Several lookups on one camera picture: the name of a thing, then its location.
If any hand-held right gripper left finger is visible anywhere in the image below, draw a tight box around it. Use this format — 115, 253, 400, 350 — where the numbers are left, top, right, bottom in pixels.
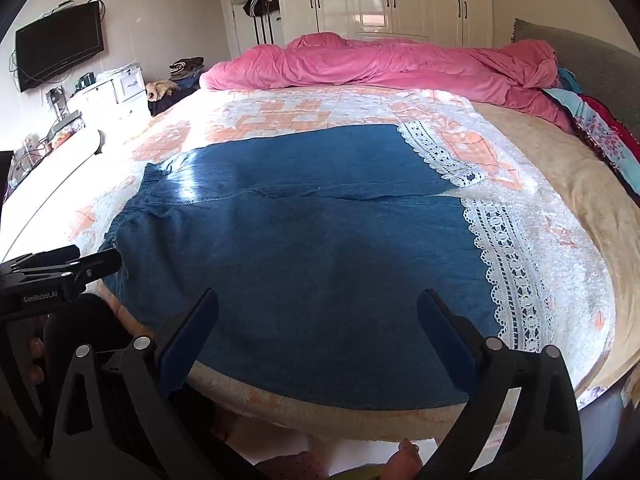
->
47, 287, 271, 480

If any grey bed base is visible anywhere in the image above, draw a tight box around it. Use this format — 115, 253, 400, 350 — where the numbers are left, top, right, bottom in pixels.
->
575, 375, 640, 480

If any person's left hand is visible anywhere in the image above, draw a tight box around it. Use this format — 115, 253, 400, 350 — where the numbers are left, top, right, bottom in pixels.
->
27, 337, 47, 387

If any floral patterned cloth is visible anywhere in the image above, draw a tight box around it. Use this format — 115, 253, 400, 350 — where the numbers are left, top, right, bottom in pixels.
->
542, 66, 640, 197

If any white glossy wardrobe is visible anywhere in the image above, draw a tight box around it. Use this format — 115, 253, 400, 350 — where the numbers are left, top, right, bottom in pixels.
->
275, 0, 522, 47

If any grey padded headboard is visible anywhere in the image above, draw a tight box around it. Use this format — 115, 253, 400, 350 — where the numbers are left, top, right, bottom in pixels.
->
510, 18, 640, 128

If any pink duvet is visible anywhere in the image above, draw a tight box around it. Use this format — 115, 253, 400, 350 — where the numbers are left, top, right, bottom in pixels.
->
199, 32, 576, 133

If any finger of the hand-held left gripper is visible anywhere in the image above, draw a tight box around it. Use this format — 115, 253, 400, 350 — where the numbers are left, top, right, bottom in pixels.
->
75, 249, 124, 281
12, 245, 81, 269

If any person's foot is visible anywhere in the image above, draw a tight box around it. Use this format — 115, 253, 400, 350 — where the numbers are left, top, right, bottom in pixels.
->
387, 437, 422, 480

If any white door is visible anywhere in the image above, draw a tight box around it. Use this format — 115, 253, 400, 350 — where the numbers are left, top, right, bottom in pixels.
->
219, 0, 287, 62

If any orange white patterned bedcover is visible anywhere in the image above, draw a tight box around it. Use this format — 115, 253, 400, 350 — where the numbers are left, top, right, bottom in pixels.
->
65, 85, 617, 393

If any white drawer cabinet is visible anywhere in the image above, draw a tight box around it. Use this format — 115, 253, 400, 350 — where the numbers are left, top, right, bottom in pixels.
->
67, 67, 149, 122

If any blue denim pants lace hem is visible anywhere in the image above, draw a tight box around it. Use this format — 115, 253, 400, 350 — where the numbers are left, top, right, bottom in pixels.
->
97, 121, 557, 411

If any folded dark clothes stack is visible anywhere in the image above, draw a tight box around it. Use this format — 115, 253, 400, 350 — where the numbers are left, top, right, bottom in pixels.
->
168, 55, 206, 81

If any beige plush toy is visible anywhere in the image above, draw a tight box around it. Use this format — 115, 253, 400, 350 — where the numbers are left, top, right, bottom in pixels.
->
146, 80, 179, 102

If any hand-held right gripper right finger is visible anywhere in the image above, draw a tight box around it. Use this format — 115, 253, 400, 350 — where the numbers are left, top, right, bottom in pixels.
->
416, 288, 586, 480

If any black flat television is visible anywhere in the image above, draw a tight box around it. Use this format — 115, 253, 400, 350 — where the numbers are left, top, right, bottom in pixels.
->
14, 1, 105, 94

